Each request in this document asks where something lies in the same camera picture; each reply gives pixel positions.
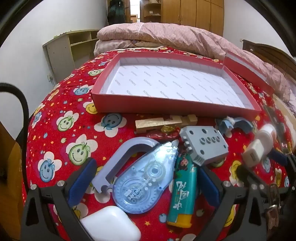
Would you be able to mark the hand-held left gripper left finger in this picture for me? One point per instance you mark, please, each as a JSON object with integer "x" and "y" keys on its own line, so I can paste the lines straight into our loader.
{"x": 83, "y": 179}

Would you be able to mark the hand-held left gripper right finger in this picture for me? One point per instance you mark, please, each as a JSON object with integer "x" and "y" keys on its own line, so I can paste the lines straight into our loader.
{"x": 208, "y": 183}

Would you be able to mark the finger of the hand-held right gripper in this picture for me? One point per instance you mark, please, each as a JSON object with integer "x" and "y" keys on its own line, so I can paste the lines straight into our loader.
{"x": 281, "y": 158}
{"x": 242, "y": 172}

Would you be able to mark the white charger plug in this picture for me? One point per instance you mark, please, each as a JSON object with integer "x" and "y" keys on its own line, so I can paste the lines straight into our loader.
{"x": 259, "y": 143}

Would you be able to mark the teal lighter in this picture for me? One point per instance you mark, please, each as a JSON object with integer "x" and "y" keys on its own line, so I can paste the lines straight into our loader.
{"x": 182, "y": 197}

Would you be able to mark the grey combination lock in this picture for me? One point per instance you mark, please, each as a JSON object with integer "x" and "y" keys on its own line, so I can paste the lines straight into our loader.
{"x": 203, "y": 143}

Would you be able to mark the lavender plastic hook piece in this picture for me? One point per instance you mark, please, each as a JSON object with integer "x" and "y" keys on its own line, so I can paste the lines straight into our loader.
{"x": 120, "y": 153}

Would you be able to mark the white earbuds case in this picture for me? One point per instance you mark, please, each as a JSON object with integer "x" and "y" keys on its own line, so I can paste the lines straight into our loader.
{"x": 111, "y": 224}

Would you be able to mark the blue correction tape dispenser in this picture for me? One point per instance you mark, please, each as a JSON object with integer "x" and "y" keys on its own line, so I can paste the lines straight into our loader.
{"x": 143, "y": 180}

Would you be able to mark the wooden puzzle piece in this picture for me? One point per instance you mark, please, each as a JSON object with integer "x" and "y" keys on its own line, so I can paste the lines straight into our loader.
{"x": 157, "y": 122}

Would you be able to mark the red cardboard box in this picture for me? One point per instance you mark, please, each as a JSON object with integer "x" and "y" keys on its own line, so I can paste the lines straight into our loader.
{"x": 171, "y": 78}

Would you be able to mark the brown wooden board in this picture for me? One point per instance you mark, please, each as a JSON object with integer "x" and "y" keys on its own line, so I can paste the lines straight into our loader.
{"x": 9, "y": 173}

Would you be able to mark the red smiley flower blanket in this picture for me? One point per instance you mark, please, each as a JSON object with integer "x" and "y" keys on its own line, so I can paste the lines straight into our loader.
{"x": 69, "y": 104}

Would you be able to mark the red cardboard box lid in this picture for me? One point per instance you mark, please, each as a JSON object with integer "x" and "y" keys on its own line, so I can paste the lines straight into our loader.
{"x": 245, "y": 67}

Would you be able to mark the dark wooden headboard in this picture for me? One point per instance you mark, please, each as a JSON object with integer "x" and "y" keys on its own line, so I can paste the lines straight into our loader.
{"x": 277, "y": 58}

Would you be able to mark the beige wooden bookshelf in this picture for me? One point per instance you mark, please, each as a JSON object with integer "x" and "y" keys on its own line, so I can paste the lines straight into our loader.
{"x": 60, "y": 53}

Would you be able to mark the pink quilt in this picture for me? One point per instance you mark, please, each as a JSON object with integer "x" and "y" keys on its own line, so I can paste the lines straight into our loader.
{"x": 173, "y": 34}

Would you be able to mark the brown wooden wardrobe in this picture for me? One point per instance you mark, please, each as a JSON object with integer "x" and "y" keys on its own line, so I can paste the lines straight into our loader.
{"x": 192, "y": 14}

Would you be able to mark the dark hanging coat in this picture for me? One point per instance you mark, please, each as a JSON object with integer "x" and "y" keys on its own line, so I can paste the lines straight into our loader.
{"x": 115, "y": 11}

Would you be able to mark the wooden corner shelf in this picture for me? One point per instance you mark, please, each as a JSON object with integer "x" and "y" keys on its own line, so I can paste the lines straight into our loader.
{"x": 152, "y": 11}

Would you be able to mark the white wall socket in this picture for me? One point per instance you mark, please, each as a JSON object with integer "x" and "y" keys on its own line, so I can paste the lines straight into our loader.
{"x": 51, "y": 78}

